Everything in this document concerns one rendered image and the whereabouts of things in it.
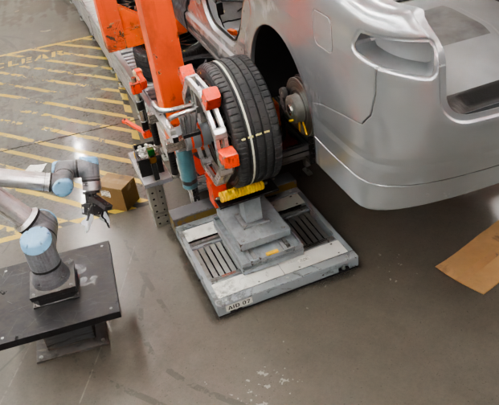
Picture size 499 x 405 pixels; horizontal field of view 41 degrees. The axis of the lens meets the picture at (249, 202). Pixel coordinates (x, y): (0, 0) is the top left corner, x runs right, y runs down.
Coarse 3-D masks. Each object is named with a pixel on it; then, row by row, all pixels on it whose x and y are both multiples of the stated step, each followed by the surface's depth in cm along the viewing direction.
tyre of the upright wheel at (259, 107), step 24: (216, 72) 321; (240, 72) 321; (240, 96) 314; (264, 96) 316; (240, 120) 313; (264, 120) 316; (240, 144) 315; (264, 144) 320; (240, 168) 324; (264, 168) 330
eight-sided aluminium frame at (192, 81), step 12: (192, 84) 326; (204, 84) 324; (204, 108) 317; (216, 108) 317; (216, 120) 319; (216, 132) 314; (216, 144) 316; (228, 144) 319; (216, 156) 324; (204, 168) 362; (216, 168) 355; (216, 180) 342
